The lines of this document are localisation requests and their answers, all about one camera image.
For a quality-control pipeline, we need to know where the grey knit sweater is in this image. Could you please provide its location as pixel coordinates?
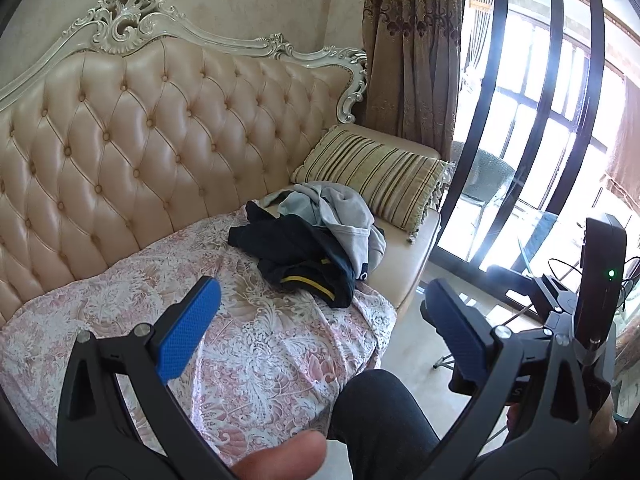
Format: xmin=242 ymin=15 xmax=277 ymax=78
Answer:
xmin=259 ymin=181 xmax=386 ymax=281

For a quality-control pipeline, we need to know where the person's thumb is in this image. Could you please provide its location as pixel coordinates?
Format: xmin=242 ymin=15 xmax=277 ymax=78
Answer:
xmin=232 ymin=430 xmax=328 ymax=480

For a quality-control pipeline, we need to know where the pink floral sofa cover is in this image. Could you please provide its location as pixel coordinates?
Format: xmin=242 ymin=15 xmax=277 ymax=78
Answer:
xmin=1 ymin=210 xmax=397 ymax=464

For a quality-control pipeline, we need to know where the green wicker balcony chair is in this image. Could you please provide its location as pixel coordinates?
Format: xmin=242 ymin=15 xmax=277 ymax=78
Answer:
xmin=461 ymin=150 xmax=515 ymax=211

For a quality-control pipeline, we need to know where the striped green beige pillow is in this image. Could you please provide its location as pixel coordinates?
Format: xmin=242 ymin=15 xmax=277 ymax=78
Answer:
xmin=292 ymin=126 xmax=451 ymax=238

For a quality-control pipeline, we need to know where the dark navy garment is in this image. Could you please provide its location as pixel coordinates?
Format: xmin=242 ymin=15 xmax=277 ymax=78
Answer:
xmin=228 ymin=202 xmax=357 ymax=309

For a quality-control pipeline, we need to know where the beige tufted leather sofa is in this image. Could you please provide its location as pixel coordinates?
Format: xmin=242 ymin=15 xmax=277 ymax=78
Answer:
xmin=1 ymin=0 xmax=433 ymax=320

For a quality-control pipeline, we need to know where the brown patterned curtain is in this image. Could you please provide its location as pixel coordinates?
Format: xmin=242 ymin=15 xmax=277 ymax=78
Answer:
xmin=362 ymin=0 xmax=464 ymax=159

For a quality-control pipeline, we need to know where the black window frame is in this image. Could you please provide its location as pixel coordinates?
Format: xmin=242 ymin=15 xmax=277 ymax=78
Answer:
xmin=434 ymin=0 xmax=640 ymax=311

